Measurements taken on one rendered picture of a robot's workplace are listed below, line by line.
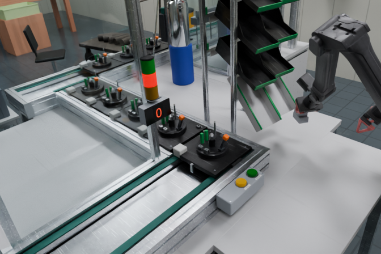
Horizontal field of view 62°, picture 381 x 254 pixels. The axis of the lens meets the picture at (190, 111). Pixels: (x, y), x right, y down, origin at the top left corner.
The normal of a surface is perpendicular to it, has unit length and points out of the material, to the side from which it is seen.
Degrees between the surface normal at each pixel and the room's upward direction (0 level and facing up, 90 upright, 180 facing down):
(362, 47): 73
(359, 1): 90
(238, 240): 0
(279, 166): 0
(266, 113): 45
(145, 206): 0
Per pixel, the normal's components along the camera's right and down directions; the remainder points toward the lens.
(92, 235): -0.07, -0.87
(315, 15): -0.71, 0.38
